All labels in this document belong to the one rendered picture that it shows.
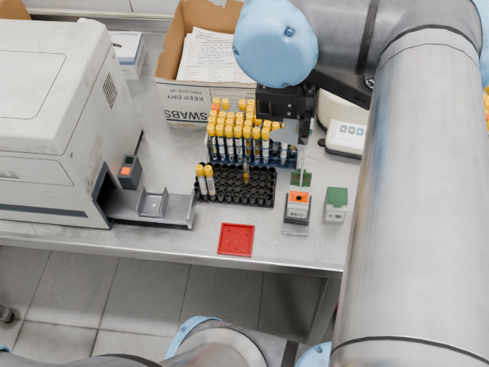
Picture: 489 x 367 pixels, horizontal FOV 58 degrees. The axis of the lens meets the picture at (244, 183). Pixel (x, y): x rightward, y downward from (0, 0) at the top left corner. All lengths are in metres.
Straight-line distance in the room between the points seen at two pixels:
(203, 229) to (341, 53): 0.59
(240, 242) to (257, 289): 0.90
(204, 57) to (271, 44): 0.77
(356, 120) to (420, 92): 0.70
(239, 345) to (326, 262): 0.40
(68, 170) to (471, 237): 0.66
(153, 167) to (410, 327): 0.87
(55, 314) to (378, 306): 1.77
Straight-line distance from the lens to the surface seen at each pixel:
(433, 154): 0.25
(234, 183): 0.93
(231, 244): 0.88
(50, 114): 0.75
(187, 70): 1.11
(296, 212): 0.86
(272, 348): 0.56
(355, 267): 0.22
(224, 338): 0.52
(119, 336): 1.81
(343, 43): 0.39
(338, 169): 0.99
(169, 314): 1.78
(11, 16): 1.30
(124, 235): 0.93
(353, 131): 0.99
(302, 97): 0.59
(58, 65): 0.83
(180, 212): 0.89
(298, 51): 0.38
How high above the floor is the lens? 1.67
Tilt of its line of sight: 56 degrees down
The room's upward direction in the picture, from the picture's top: 4 degrees counter-clockwise
